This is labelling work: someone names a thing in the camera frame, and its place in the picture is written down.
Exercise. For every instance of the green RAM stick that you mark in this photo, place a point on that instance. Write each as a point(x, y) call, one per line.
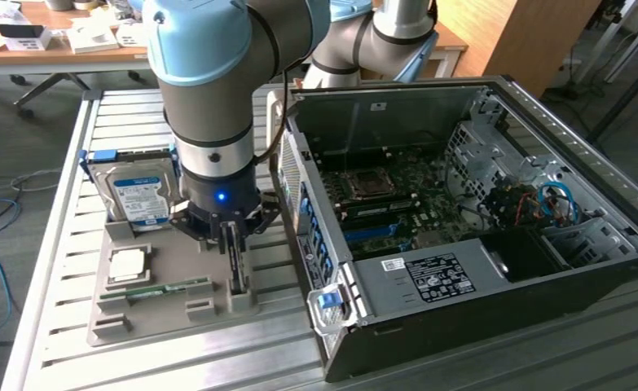
point(149, 290)

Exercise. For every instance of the CPU socket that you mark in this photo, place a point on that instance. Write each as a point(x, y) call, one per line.
point(369, 183)

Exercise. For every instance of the blue case latch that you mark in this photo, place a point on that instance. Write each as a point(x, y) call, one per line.
point(328, 299)

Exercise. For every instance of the green motherboard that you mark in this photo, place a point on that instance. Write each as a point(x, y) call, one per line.
point(438, 207)

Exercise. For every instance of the grey disk bay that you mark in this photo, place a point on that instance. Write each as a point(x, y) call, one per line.
point(595, 240)

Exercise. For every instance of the wooden desk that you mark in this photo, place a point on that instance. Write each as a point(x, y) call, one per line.
point(52, 57)

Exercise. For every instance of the grey parts rack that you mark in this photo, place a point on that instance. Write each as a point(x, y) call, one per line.
point(170, 269)

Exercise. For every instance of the silver CPU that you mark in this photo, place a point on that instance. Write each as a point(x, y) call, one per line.
point(126, 264)

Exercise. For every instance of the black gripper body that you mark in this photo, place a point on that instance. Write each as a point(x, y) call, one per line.
point(220, 195)

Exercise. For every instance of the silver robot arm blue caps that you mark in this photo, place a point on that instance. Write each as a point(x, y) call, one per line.
point(209, 102)

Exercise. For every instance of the grey cup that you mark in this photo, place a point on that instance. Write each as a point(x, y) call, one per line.
point(58, 4)

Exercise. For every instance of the blue expansion slot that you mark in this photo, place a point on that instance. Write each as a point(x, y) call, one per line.
point(369, 233)

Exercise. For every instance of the small white box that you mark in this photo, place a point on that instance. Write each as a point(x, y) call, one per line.
point(128, 38)

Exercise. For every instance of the black plastic shroud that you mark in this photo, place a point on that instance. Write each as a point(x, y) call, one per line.
point(519, 252)

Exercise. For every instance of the open black PC case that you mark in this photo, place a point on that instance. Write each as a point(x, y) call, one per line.
point(459, 338)

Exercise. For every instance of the hard disk with blue bracket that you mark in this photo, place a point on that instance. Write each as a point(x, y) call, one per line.
point(128, 195)

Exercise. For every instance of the white box black lid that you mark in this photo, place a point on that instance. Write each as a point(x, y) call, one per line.
point(24, 42)

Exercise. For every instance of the graphics card with metal bracket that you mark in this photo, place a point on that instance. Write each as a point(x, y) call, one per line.
point(236, 269)

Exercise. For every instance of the white box round insert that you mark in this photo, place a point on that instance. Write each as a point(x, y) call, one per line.
point(92, 40)

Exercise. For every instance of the tape roll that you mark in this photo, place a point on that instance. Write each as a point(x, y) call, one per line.
point(84, 5)

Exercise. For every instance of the grey power supply unit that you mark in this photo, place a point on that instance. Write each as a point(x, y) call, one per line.
point(383, 293)

